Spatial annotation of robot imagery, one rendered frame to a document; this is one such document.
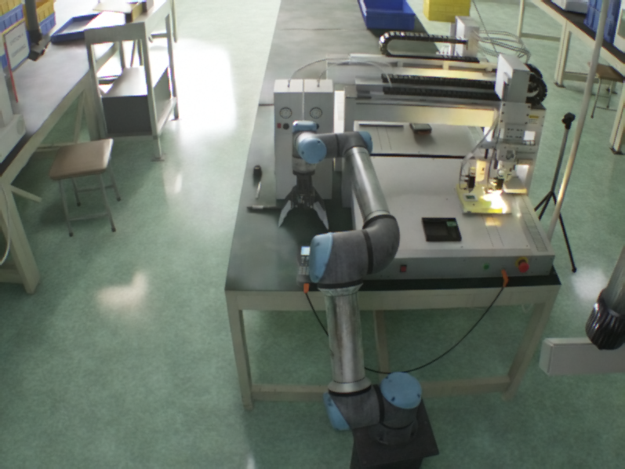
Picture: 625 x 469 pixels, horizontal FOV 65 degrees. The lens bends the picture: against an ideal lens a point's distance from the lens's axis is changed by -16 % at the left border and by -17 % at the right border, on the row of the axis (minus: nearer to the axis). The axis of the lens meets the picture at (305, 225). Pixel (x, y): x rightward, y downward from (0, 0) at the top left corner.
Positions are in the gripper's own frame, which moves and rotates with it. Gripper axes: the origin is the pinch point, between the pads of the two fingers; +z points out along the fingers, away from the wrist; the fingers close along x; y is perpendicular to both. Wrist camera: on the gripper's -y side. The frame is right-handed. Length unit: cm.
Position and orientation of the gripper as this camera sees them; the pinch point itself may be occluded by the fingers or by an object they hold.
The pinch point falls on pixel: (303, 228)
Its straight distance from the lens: 190.9
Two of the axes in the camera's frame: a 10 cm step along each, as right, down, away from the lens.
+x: 10.0, 0.4, -0.7
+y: -0.8, 3.8, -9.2
